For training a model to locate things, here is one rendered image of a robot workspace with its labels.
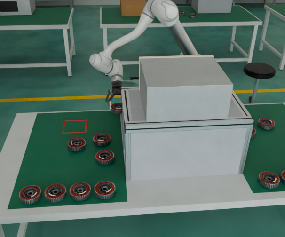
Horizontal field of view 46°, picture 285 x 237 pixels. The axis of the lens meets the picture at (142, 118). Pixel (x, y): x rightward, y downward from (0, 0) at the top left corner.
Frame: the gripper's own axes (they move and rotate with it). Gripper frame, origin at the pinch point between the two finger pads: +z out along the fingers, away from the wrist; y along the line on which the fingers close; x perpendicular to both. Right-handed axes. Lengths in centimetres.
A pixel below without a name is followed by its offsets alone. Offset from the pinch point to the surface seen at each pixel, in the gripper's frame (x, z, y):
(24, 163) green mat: 18, 46, 58
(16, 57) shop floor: -227, -230, 151
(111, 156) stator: 23, 47, 6
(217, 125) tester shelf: 58, 47, -49
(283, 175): 35, 68, -89
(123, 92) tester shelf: 41.9, 14.3, -2.6
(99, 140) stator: 14.1, 31.7, 13.6
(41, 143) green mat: 8, 29, 51
